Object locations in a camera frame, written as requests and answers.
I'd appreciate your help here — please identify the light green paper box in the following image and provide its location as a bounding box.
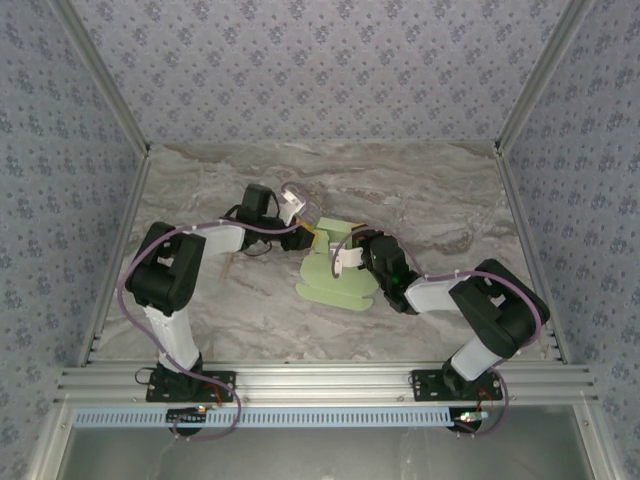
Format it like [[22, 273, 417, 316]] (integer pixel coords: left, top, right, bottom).
[[295, 217, 376, 314]]

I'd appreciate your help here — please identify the small LED circuit board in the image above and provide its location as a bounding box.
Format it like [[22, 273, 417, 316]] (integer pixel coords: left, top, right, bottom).
[[452, 410, 489, 427], [167, 405, 209, 424]]

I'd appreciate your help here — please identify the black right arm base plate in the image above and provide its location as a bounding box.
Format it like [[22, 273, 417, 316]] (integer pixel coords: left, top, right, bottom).
[[410, 368, 504, 402]]

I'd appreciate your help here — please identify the aluminium side rail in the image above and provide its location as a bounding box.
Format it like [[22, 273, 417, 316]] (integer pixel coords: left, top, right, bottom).
[[77, 149, 151, 369], [494, 147, 571, 364]]

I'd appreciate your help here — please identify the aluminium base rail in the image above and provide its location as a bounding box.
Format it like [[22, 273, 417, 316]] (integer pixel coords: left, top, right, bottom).
[[55, 362, 599, 406]]

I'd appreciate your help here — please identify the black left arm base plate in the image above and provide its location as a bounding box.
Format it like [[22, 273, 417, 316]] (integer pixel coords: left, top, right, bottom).
[[145, 369, 237, 404]]

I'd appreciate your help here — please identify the light blue slotted cable duct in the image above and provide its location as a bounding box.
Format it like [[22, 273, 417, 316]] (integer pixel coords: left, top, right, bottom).
[[73, 407, 569, 429]]

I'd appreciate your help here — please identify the aluminium corner post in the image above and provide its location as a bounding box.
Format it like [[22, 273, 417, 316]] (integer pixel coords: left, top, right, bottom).
[[49, 0, 152, 157], [493, 0, 597, 157]]

